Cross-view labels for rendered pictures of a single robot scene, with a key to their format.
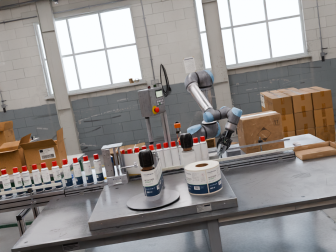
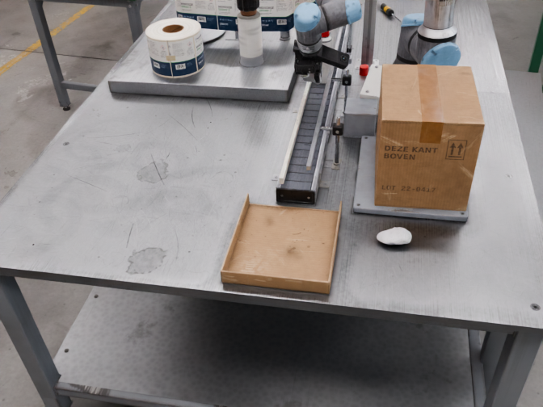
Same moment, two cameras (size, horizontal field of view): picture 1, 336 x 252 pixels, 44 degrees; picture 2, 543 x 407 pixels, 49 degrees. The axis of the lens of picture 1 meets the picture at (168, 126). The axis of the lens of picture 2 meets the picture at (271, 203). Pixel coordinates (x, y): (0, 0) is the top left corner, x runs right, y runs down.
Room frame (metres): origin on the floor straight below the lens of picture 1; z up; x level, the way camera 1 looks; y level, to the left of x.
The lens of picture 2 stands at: (3.07, -2.10, 1.88)
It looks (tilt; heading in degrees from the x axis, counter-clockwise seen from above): 39 degrees down; 102
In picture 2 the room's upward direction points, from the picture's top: 3 degrees counter-clockwise
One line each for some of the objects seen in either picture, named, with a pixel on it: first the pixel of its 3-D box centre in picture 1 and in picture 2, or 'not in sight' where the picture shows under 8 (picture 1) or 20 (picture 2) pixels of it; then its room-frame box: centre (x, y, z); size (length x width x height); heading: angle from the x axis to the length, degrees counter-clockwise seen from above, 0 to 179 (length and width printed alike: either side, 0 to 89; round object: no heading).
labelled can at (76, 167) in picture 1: (77, 171); not in sight; (2.87, 0.69, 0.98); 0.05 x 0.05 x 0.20
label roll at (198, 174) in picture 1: (203, 177); (175, 47); (2.32, -0.16, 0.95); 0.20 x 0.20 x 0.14
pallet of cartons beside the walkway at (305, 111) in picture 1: (295, 119); not in sight; (6.29, -1.97, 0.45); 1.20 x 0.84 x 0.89; 175
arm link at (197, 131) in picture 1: (195, 134); (418, 35); (3.18, -0.21, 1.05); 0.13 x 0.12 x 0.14; 112
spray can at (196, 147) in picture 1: (197, 151); not in sight; (2.87, -0.18, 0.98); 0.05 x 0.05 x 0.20
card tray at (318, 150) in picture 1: (316, 150); (284, 239); (2.87, -1.02, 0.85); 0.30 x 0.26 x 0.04; 90
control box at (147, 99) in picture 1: (152, 101); not in sight; (2.96, 0.08, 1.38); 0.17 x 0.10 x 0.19; 145
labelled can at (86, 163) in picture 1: (87, 169); not in sight; (2.87, 0.61, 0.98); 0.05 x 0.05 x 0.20
